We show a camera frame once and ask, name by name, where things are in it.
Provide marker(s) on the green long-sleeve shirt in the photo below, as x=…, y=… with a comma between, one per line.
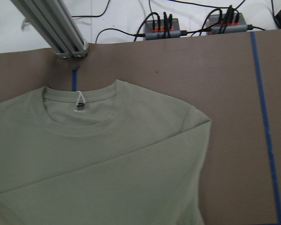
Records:
x=121, y=155

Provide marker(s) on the brown paper table mat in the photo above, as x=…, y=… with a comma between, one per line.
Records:
x=233, y=78

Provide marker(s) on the aluminium frame post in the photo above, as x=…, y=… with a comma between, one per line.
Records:
x=54, y=23

